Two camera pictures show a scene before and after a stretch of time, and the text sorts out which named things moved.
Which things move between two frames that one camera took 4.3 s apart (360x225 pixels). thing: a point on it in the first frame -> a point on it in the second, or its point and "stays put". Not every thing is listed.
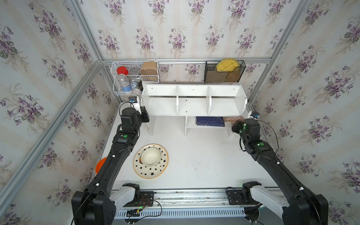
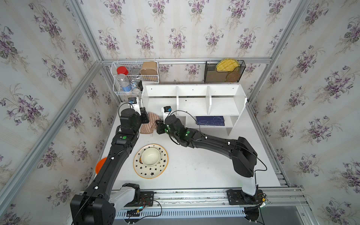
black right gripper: x=238 y=124 -> x=159 y=124
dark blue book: x=210 y=121 stays put
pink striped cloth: x=234 y=119 -> x=149 y=128
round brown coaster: x=233 y=77 stays put
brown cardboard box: x=149 y=68 stays put
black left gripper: x=145 y=114 stays put
